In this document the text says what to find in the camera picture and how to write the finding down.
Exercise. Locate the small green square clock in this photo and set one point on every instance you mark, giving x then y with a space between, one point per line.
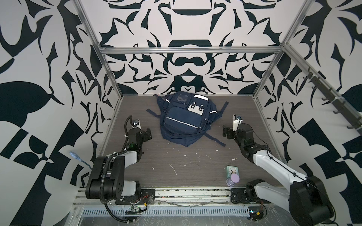
230 170

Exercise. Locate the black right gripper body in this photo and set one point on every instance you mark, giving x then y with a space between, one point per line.
232 134

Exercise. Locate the small green circuit board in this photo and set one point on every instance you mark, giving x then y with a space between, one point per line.
257 213

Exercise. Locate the purple cylindrical container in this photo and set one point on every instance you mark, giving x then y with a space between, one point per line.
232 179

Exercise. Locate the black wall hook rack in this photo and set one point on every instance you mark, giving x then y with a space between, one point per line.
331 96

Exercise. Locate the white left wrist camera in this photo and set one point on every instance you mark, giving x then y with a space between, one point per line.
136 124

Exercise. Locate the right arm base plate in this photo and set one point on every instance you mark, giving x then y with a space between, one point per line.
240 195

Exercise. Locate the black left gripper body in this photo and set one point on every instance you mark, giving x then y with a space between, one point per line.
143 138

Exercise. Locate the navy blue school backpack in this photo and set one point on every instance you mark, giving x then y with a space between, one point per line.
186 117

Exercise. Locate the aluminium frame rail base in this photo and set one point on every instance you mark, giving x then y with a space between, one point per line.
182 206

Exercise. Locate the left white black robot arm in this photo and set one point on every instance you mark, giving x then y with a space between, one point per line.
107 179

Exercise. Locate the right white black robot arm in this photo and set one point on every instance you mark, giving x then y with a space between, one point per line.
304 198

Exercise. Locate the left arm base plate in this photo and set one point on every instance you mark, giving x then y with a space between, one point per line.
141 196

